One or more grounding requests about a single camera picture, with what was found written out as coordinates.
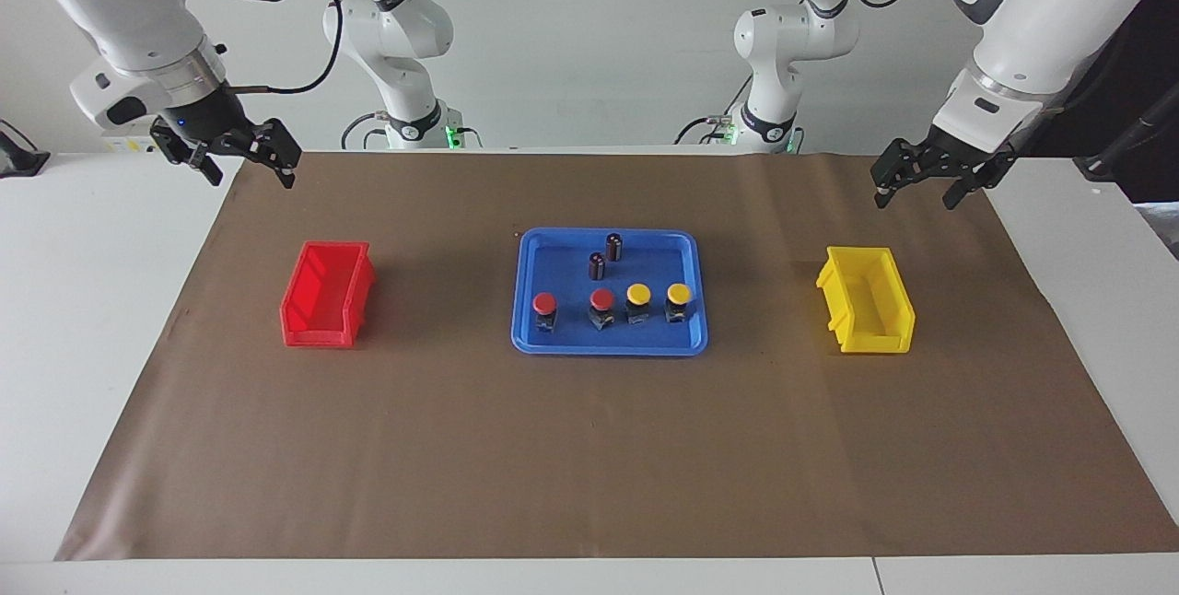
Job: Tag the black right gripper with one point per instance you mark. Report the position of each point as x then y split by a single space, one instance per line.
214 116

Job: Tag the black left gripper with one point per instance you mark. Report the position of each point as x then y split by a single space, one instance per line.
958 153

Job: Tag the yellow push button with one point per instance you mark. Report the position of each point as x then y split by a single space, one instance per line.
638 294
679 294

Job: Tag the red push button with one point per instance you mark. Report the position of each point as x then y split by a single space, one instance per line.
544 303
601 299

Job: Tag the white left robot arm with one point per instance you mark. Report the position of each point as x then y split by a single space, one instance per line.
1041 15

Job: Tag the yellow plastic bin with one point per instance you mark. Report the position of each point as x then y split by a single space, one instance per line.
866 300

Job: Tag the red plastic bin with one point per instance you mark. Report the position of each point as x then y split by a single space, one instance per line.
322 296

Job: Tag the black stand pole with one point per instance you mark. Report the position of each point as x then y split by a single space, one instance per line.
1128 139

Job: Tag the black stand foot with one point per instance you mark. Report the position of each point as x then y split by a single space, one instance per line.
18 162

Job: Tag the black cylindrical capacitor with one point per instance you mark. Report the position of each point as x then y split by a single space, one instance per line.
597 266
613 248

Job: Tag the blue plastic tray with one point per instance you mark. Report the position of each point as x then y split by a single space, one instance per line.
557 268

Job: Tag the brown paper table mat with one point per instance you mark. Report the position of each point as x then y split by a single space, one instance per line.
589 448

